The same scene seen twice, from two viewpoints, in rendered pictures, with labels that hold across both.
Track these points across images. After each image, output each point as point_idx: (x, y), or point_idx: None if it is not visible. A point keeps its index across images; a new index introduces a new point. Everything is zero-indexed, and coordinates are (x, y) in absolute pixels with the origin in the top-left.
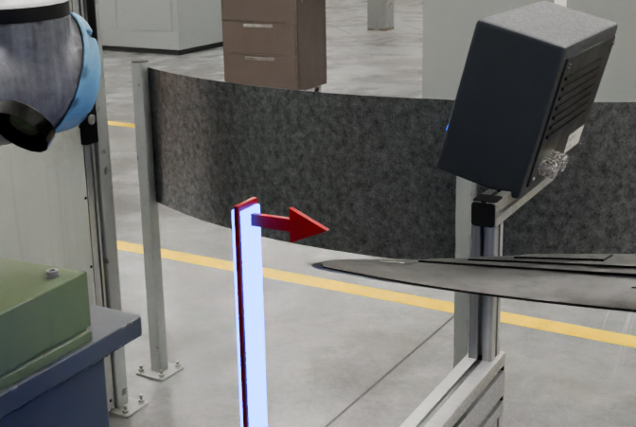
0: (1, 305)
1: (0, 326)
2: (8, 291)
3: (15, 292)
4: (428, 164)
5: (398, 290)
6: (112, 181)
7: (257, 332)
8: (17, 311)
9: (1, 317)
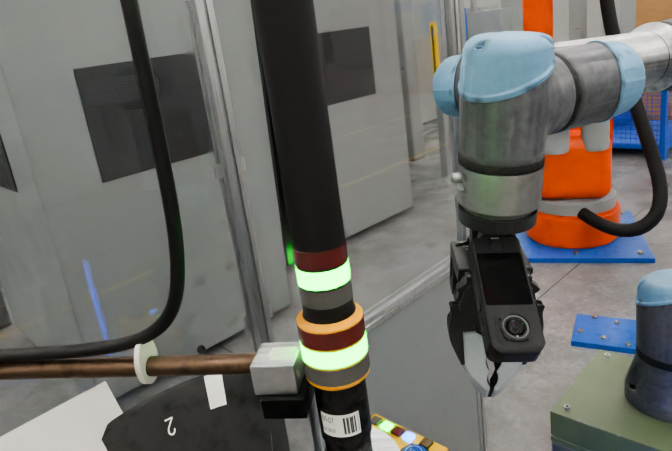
0: (643, 438)
1: (629, 444)
2: (665, 438)
3: (664, 441)
4: None
5: None
6: None
7: None
8: (643, 447)
9: (630, 441)
